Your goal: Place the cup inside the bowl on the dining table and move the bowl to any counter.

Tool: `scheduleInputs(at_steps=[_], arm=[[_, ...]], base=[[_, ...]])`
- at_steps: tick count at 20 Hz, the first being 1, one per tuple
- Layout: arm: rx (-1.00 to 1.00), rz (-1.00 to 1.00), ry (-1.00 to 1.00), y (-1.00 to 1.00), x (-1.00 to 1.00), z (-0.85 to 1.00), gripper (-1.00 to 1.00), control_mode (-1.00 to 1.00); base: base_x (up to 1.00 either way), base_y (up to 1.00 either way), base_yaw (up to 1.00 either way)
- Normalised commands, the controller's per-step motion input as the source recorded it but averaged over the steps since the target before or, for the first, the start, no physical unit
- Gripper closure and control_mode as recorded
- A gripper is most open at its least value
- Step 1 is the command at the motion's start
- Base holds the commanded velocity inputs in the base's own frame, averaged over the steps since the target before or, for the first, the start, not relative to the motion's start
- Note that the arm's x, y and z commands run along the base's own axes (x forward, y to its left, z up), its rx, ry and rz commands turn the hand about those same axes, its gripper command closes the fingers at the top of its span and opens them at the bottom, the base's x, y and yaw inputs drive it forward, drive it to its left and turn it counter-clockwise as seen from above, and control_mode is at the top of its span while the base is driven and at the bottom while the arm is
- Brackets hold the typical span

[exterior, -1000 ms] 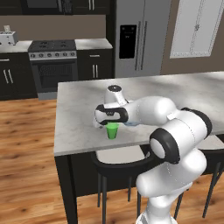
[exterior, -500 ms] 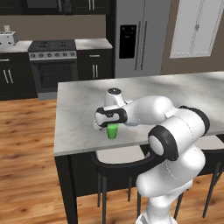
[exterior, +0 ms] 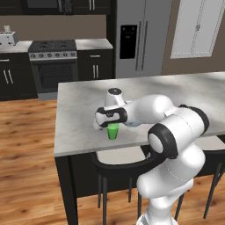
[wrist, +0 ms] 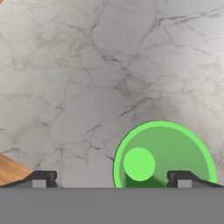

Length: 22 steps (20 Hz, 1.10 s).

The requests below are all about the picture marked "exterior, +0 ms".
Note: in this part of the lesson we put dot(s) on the dark base cupboard run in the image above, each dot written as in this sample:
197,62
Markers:
95,66
16,76

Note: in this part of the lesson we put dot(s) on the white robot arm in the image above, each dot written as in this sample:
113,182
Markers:
175,129

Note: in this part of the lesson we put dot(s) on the white framed window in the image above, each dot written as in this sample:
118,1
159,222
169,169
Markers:
192,26

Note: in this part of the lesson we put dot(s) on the black microwave oven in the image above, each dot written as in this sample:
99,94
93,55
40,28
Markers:
44,5

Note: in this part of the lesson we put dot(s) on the pale blue bowl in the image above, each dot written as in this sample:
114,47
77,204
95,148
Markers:
132,125

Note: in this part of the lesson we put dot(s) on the dark marble-top dining table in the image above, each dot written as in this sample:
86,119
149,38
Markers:
76,117

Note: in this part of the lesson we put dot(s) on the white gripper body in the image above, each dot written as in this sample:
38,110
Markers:
98,124

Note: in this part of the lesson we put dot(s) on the stainless steel fridge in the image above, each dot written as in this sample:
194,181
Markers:
152,35

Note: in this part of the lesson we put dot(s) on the black stool with pale seat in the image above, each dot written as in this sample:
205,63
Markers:
212,145
120,156

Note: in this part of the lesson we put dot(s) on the silver toaster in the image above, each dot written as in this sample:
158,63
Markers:
7,38

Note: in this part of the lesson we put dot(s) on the green cup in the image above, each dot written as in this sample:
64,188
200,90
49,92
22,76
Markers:
112,133

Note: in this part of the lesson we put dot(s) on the dark wall cupboard run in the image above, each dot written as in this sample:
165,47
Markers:
93,5

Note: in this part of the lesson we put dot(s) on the black and steel oven range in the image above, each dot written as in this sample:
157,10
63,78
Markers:
54,70

